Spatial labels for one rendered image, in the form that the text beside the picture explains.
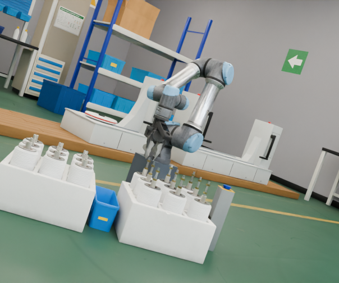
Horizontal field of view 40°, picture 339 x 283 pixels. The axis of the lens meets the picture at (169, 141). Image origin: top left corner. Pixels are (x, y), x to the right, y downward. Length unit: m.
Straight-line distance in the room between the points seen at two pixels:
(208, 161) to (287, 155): 3.09
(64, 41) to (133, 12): 1.60
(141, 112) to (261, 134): 1.89
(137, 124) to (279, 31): 4.79
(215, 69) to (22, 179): 1.21
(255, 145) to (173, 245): 3.84
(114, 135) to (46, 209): 2.25
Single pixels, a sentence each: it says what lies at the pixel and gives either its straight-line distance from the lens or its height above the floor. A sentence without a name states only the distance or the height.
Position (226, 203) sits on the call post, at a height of 0.25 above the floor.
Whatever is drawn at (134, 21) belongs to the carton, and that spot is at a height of 1.63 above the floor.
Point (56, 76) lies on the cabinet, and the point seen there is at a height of 0.45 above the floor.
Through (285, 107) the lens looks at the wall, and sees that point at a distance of 8.12.
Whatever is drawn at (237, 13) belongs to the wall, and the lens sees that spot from 9.52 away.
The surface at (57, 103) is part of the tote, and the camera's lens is 6.41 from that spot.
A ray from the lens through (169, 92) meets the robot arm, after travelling 2.21.
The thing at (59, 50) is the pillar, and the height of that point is 0.86.
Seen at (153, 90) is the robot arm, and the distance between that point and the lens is 2.38.
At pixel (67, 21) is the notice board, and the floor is 1.36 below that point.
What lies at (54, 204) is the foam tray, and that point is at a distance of 1.95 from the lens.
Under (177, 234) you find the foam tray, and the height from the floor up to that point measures 0.10.
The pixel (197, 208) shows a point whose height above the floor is 0.22.
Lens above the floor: 0.61
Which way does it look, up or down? 4 degrees down
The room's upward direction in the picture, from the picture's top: 19 degrees clockwise
